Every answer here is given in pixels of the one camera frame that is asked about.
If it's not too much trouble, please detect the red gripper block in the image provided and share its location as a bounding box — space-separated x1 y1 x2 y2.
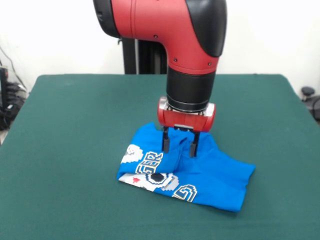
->
156 96 217 158

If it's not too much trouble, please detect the gray office chair base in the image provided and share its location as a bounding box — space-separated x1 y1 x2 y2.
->
300 86 320 120

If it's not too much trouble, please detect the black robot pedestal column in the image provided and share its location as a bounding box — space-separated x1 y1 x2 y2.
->
117 37 170 75

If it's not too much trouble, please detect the blue printed t-shirt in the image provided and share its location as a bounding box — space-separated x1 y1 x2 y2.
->
116 121 256 213

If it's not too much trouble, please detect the dark green table cloth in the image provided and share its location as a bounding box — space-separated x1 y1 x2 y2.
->
0 73 320 240

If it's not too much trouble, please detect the black cable pile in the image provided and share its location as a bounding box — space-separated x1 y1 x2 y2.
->
0 81 28 131

